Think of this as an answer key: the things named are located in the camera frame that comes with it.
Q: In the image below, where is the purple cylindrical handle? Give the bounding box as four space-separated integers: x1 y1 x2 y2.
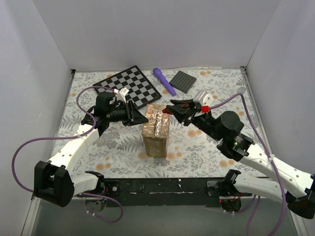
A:
153 67 177 96

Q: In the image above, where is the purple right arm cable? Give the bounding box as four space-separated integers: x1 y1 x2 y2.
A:
209 92 287 235

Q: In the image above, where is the dark grey studded plate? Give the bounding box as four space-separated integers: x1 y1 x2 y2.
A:
169 71 196 93

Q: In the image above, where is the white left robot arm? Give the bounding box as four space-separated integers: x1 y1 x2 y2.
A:
33 91 148 207

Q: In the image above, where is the brown taped cardboard box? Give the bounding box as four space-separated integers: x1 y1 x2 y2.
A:
142 104 170 158

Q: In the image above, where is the black white checkerboard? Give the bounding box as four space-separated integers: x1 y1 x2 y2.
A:
93 65 162 109

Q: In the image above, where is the red black utility knife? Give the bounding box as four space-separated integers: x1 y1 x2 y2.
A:
162 108 173 115

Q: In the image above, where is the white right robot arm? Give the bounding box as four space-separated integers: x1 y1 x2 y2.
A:
163 95 315 219

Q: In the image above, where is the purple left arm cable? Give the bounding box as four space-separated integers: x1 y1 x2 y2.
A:
11 86 124 223

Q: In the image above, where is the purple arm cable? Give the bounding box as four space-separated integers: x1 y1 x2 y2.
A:
209 92 287 235
11 86 124 223

